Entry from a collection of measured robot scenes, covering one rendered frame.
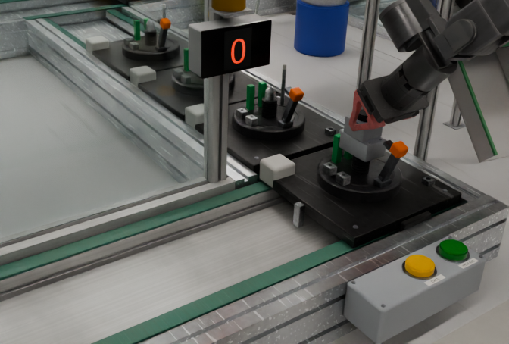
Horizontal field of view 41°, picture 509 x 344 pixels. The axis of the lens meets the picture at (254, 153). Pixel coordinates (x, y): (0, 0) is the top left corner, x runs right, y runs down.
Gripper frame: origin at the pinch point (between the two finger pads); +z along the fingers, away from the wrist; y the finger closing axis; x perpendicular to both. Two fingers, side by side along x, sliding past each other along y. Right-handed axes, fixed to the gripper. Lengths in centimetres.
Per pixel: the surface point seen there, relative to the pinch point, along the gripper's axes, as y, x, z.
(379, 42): -82, -44, 65
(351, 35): -78, -52, 71
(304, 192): 9.9, 5.7, 9.4
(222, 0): 21.1, -20.4, -8.7
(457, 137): -48, 2, 27
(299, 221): 12.8, 9.8, 10.2
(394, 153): 0.9, 7.3, -3.6
